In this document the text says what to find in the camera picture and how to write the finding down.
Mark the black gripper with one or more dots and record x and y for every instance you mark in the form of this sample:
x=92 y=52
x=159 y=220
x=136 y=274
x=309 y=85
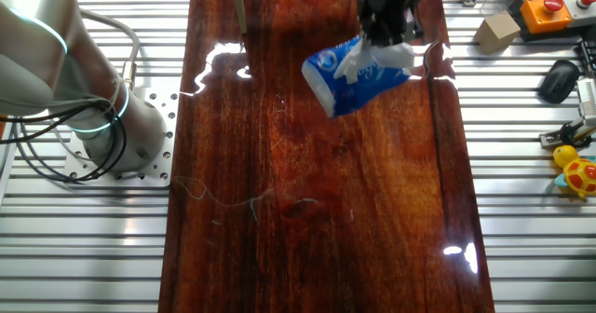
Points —
x=391 y=1

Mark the blue tissue pack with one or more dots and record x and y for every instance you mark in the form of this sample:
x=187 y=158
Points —
x=354 y=89

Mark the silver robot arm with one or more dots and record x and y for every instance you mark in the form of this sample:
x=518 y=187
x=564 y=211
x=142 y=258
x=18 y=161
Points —
x=42 y=47

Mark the cardboard cube block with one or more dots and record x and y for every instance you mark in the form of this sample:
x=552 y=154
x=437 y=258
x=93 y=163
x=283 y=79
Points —
x=496 y=33

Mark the orange emergency stop box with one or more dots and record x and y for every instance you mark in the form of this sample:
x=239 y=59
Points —
x=542 y=17

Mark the black computer mouse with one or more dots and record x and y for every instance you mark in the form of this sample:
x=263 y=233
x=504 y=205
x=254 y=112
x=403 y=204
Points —
x=559 y=82

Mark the grey emergency stop box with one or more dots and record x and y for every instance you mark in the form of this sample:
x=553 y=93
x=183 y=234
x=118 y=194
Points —
x=582 y=12

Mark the glossy wooden board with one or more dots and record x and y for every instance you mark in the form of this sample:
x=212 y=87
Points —
x=302 y=210

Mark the black keyboard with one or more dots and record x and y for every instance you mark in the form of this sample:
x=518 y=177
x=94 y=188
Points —
x=589 y=57

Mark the yellow turtle toy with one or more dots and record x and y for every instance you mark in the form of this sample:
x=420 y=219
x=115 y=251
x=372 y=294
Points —
x=579 y=175

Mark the silver base mounting plate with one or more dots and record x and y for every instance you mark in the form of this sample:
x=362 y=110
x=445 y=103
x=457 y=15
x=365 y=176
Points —
x=158 y=164

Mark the metal clamp bracket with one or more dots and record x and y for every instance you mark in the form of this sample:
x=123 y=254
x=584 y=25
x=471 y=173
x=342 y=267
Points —
x=559 y=138

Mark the silver finned camera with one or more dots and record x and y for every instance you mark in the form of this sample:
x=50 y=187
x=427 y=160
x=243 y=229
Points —
x=587 y=101

